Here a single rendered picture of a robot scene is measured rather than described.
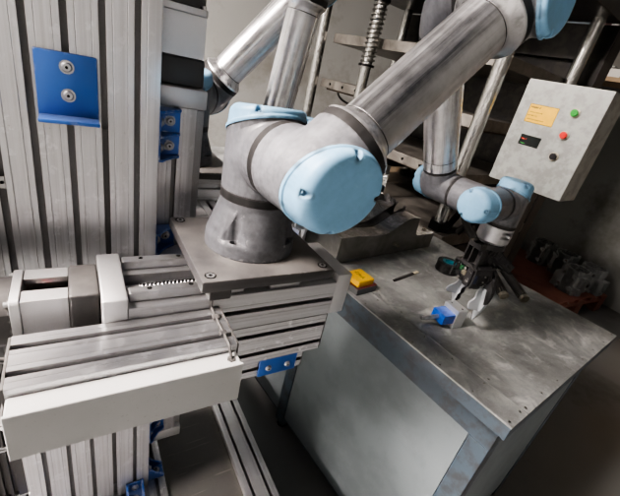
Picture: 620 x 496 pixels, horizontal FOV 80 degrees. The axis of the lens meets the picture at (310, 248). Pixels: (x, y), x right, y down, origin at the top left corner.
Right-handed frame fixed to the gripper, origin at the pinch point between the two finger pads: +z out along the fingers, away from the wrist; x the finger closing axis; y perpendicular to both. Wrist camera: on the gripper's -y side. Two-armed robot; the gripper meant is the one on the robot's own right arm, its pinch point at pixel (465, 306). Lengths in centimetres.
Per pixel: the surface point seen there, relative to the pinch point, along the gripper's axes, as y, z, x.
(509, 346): -6.5, 4.7, 11.7
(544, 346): -18.2, 4.7, 13.9
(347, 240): 19.7, -3.1, -32.8
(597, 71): -127, -75, -74
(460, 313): 4.7, -0.2, 2.5
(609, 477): -109, 85, 26
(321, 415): 21, 57, -18
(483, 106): -47, -48, -61
